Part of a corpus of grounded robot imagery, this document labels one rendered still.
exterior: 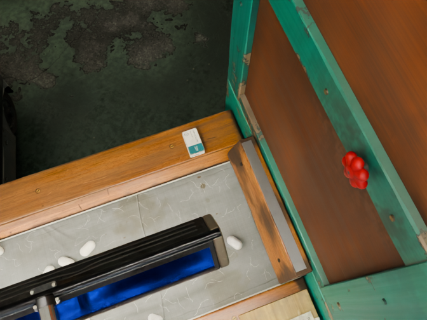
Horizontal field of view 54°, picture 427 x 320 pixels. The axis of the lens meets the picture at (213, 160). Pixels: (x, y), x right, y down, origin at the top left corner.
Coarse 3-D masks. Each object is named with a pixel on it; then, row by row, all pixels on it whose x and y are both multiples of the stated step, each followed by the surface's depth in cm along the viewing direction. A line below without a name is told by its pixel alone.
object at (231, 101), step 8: (232, 88) 95; (232, 96) 97; (232, 104) 100; (240, 112) 94; (240, 120) 97; (240, 128) 100; (248, 128) 92; (248, 136) 94; (312, 272) 81; (312, 280) 83; (312, 288) 85; (312, 296) 87; (320, 296) 81; (320, 304) 83; (320, 312) 85; (328, 312) 79
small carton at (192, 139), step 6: (186, 132) 97; (192, 132) 97; (186, 138) 96; (192, 138) 96; (198, 138) 96; (186, 144) 96; (192, 144) 96; (198, 144) 96; (192, 150) 95; (198, 150) 95; (204, 150) 96; (192, 156) 96
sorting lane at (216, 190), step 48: (144, 192) 96; (192, 192) 97; (240, 192) 97; (0, 240) 92; (48, 240) 92; (96, 240) 93; (240, 240) 93; (0, 288) 89; (192, 288) 89; (240, 288) 89
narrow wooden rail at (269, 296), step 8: (296, 280) 88; (304, 280) 88; (272, 288) 87; (280, 288) 87; (288, 288) 87; (296, 288) 87; (304, 288) 87; (256, 296) 87; (264, 296) 87; (272, 296) 87; (280, 296) 87; (232, 304) 86; (240, 304) 86; (248, 304) 86; (256, 304) 86; (264, 304) 86; (216, 312) 85; (224, 312) 85; (232, 312) 85; (240, 312) 85
